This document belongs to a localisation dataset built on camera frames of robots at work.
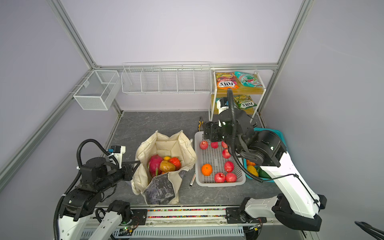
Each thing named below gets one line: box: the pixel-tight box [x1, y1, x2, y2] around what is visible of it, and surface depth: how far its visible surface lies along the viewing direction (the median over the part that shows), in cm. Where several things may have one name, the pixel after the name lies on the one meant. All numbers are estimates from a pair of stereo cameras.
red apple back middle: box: [210, 141, 219, 149], surface depth 98 cm
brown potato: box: [159, 160, 176, 173], surface depth 78 cm
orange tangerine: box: [201, 163, 213, 177], surface depth 86 cm
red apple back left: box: [199, 140, 209, 150], surface depth 98 cm
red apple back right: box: [222, 148, 231, 159], surface depth 93 cm
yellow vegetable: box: [247, 165, 259, 177], surface depth 86 cm
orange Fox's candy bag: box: [215, 72, 240, 90], surface depth 88 cm
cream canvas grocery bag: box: [131, 130, 197, 205], surface depth 72 cm
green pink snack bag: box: [234, 71, 263, 88], surface depth 88 cm
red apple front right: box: [225, 172, 238, 183], surface depth 83 cm
